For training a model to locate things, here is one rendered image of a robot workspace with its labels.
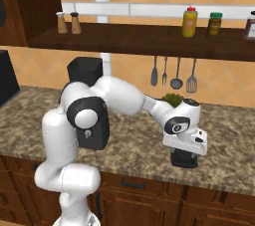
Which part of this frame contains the dark brown bottle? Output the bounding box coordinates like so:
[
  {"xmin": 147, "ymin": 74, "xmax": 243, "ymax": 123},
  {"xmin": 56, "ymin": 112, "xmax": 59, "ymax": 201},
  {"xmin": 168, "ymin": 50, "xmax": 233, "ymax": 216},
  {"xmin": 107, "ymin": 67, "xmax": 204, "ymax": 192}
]
[{"xmin": 242, "ymin": 10, "xmax": 255, "ymax": 42}]

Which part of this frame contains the black drawer handle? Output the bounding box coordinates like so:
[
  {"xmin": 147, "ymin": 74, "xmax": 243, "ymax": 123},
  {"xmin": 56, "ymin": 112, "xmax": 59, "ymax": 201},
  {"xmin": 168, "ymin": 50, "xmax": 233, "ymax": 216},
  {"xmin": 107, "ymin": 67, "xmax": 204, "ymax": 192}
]
[{"xmin": 120, "ymin": 178, "xmax": 147, "ymax": 190}]

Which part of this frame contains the grey hanging fork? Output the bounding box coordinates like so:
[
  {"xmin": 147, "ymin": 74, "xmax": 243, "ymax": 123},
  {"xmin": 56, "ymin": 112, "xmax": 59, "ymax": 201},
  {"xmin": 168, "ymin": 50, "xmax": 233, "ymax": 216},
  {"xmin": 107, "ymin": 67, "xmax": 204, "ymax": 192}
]
[{"xmin": 160, "ymin": 56, "xmax": 169, "ymax": 87}]

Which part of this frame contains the olive jar with green lid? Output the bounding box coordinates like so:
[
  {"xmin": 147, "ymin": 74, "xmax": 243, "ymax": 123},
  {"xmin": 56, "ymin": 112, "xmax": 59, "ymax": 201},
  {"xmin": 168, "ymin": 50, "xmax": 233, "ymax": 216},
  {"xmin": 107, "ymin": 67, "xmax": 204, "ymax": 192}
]
[{"xmin": 205, "ymin": 11, "xmax": 224, "ymax": 40}]

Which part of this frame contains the black cupboard door handle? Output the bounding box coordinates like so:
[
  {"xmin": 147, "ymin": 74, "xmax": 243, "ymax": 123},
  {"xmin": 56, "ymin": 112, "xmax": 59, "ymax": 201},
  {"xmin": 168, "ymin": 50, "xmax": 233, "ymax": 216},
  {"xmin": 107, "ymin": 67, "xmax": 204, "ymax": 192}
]
[{"xmin": 94, "ymin": 192, "xmax": 104, "ymax": 222}]

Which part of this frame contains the grey hanging slotted spatula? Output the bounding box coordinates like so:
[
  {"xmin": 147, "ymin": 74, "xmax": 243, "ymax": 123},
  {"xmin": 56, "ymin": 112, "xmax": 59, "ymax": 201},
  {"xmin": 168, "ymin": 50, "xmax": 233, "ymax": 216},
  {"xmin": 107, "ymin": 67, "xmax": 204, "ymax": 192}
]
[{"xmin": 185, "ymin": 58, "xmax": 198, "ymax": 95}]

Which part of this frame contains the black-capped wooden pepper shaker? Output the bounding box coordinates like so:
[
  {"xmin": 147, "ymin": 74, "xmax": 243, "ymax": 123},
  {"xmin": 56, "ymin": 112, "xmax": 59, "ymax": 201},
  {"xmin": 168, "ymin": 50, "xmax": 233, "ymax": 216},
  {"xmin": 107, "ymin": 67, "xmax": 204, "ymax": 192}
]
[{"xmin": 70, "ymin": 11, "xmax": 83, "ymax": 36}]

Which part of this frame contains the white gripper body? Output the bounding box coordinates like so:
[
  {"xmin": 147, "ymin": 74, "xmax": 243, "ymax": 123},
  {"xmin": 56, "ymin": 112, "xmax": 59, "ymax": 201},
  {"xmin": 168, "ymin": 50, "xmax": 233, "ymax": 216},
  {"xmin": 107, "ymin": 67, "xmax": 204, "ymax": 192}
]
[{"xmin": 161, "ymin": 131, "xmax": 208, "ymax": 156}]

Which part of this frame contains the dark wooden wall cupboard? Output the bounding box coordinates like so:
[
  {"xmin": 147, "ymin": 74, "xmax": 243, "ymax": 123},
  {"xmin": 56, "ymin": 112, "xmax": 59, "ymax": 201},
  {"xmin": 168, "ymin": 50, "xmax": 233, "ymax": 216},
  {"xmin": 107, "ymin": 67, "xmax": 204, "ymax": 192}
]
[{"xmin": 0, "ymin": 0, "xmax": 63, "ymax": 48}]

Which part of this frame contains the yellow bottle with red cap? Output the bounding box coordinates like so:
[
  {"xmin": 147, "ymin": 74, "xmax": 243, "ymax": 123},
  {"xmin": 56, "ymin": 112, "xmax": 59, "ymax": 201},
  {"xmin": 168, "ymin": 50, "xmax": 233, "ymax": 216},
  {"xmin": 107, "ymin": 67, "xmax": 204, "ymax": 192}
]
[{"xmin": 181, "ymin": 6, "xmax": 199, "ymax": 39}]

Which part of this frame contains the wooden drawer front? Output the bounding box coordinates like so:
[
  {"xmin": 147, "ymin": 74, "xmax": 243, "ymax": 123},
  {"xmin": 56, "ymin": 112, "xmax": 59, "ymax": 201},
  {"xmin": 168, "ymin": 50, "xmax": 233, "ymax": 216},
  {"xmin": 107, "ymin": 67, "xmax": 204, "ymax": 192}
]
[
  {"xmin": 99, "ymin": 171, "xmax": 185, "ymax": 202},
  {"xmin": 182, "ymin": 185, "xmax": 255, "ymax": 213}
]

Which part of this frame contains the black box appliance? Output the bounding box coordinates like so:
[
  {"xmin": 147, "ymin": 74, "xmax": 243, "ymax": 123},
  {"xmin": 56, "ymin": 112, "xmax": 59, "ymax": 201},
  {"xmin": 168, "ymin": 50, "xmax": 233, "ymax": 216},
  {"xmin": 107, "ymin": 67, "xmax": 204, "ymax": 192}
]
[{"xmin": 0, "ymin": 50, "xmax": 21, "ymax": 109}]

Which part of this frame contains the white-capped wooden salt shaker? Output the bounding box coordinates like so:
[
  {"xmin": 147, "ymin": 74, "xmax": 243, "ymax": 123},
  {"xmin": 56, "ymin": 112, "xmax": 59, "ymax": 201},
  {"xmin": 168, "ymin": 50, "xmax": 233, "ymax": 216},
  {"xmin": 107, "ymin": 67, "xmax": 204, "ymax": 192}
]
[{"xmin": 56, "ymin": 11, "xmax": 69, "ymax": 35}]

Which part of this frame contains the wooden cupboard door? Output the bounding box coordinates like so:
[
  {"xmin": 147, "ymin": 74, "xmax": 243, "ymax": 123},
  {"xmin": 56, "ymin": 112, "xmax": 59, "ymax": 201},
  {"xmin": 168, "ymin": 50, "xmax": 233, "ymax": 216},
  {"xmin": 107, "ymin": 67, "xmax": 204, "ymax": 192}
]
[
  {"xmin": 90, "ymin": 190, "xmax": 183, "ymax": 226},
  {"xmin": 178, "ymin": 201, "xmax": 255, "ymax": 226}
]

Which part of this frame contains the wooden cupboard run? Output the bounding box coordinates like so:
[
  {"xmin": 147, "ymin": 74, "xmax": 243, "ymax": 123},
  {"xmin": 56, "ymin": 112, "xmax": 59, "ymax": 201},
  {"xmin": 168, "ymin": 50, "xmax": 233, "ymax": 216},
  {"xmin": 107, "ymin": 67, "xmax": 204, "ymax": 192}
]
[{"xmin": 0, "ymin": 154, "xmax": 63, "ymax": 226}]

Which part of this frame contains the dark wooden wall shelf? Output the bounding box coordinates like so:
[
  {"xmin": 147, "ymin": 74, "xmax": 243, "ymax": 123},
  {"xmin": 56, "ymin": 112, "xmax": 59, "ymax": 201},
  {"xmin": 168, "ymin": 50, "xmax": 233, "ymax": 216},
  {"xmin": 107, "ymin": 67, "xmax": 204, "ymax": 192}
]
[{"xmin": 28, "ymin": 22, "xmax": 255, "ymax": 63}]

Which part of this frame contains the green leafy plant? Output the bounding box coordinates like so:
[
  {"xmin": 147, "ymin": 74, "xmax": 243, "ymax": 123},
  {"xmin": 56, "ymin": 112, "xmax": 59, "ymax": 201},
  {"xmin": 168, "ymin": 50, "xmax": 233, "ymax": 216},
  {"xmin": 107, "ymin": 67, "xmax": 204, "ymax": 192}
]
[{"xmin": 160, "ymin": 92, "xmax": 185, "ymax": 110}]

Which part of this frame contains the grey hanging ladle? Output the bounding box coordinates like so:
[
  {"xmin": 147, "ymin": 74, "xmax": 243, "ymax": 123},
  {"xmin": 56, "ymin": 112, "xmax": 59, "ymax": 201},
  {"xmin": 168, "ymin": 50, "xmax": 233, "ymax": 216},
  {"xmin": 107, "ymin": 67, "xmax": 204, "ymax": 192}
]
[{"xmin": 169, "ymin": 57, "xmax": 184, "ymax": 91}]

